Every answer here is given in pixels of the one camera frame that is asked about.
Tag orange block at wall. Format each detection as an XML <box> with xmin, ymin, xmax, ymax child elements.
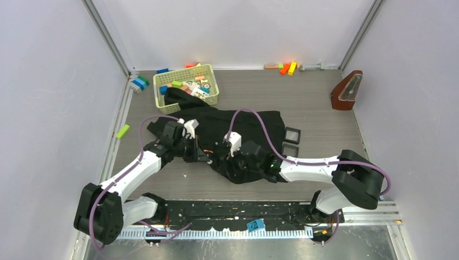
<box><xmin>279</xmin><ymin>63</ymin><xmax>290</xmax><ymax>75</ymax></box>

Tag lime green block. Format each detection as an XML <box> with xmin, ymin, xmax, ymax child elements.
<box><xmin>115</xmin><ymin>124</ymin><xmax>130</xmax><ymax>139</ymax></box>

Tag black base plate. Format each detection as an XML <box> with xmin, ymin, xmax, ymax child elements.
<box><xmin>145</xmin><ymin>200</ymin><xmax>337</xmax><ymax>231</ymax></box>

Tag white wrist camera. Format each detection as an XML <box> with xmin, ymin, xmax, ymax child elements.
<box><xmin>224</xmin><ymin>132</ymin><xmax>241</xmax><ymax>157</ymax></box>
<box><xmin>178</xmin><ymin>119</ymin><xmax>199</xmax><ymax>139</ymax></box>

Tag black square box far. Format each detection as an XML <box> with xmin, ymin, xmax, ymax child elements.
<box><xmin>284</xmin><ymin>127</ymin><xmax>301</xmax><ymax>145</ymax></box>

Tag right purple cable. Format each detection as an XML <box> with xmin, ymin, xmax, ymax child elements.
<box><xmin>226</xmin><ymin>107</ymin><xmax>392</xmax><ymax>246</ymax></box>

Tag blue block behind basket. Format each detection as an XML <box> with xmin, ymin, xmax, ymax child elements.
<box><xmin>156</xmin><ymin>68</ymin><xmax>169</xmax><ymax>74</ymax></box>

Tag black button shirt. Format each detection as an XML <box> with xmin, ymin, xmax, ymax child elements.
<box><xmin>146</xmin><ymin>88</ymin><xmax>285</xmax><ymax>184</ymax></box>

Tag brown wooden metronome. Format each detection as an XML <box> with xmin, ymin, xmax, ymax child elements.
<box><xmin>330</xmin><ymin>70</ymin><xmax>363</xmax><ymax>111</ymax></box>

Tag stacked blue green bricks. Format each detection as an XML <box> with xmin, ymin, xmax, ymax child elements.
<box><xmin>130</xmin><ymin>76</ymin><xmax>150</xmax><ymax>93</ymax></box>

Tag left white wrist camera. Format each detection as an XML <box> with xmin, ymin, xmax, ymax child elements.
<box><xmin>178</xmin><ymin>119</ymin><xmax>199</xmax><ymax>139</ymax></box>

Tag yellow block at wall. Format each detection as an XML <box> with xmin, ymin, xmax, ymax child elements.
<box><xmin>287</xmin><ymin>62</ymin><xmax>297</xmax><ymax>76</ymax></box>

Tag tan wooden block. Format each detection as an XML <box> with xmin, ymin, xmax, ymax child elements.
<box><xmin>264</xmin><ymin>64</ymin><xmax>279</xmax><ymax>69</ymax></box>

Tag blue toy brick front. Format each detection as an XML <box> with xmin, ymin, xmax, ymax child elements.
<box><xmin>246</xmin><ymin>219</ymin><xmax>265</xmax><ymax>232</ymax></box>

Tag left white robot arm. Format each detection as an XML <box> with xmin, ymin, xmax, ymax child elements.
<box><xmin>73</xmin><ymin>119</ymin><xmax>209</xmax><ymax>245</ymax></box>

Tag toy blocks in basket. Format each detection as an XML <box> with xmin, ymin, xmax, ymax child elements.
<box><xmin>159</xmin><ymin>75</ymin><xmax>212</xmax><ymax>98</ymax></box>

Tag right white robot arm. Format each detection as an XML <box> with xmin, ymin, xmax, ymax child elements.
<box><xmin>221</xmin><ymin>141</ymin><xmax>384</xmax><ymax>223</ymax></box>

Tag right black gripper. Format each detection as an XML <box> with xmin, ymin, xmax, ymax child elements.
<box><xmin>218</xmin><ymin>141</ymin><xmax>263</xmax><ymax>180</ymax></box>

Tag pale green plastic basket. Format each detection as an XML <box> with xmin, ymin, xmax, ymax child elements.
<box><xmin>153</xmin><ymin>64</ymin><xmax>219</xmax><ymax>114</ymax></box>

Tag black square box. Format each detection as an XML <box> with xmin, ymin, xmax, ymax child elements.
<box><xmin>281</xmin><ymin>144</ymin><xmax>299</xmax><ymax>158</ymax></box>
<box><xmin>284</xmin><ymin>127</ymin><xmax>301</xmax><ymax>145</ymax></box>

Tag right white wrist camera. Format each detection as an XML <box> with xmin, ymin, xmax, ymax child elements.
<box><xmin>224</xmin><ymin>132</ymin><xmax>241</xmax><ymax>157</ymax></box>

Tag black square box near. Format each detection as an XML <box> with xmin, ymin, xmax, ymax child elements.
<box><xmin>281</xmin><ymin>144</ymin><xmax>299</xmax><ymax>158</ymax></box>

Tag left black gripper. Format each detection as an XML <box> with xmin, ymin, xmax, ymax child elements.
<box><xmin>173</xmin><ymin>135</ymin><xmax>209</xmax><ymax>163</ymax></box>

